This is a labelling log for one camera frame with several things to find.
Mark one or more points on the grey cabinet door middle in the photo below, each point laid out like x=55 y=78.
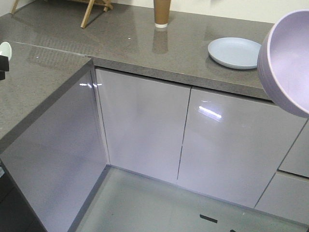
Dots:
x=233 y=146

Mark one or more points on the grey cabinet door left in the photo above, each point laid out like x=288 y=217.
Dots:
x=144 y=123

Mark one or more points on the lilac plastic bowl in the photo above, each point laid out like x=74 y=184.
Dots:
x=283 y=63

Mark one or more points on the wooden rack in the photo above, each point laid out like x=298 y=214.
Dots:
x=58 y=14

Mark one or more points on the grey cabinet door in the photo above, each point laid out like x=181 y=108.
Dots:
x=233 y=146
x=144 y=123

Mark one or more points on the black built-in dishwasher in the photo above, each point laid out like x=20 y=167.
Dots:
x=15 y=214

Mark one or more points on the grey drawer front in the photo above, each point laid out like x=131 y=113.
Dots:
x=286 y=196

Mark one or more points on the brown paper cup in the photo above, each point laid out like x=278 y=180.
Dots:
x=161 y=13

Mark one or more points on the pale green plastic spoon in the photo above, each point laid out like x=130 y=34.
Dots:
x=6 y=50

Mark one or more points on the light blue plate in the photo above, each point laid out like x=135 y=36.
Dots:
x=235 y=53

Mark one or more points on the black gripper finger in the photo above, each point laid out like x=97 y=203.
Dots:
x=2 y=75
x=4 y=63

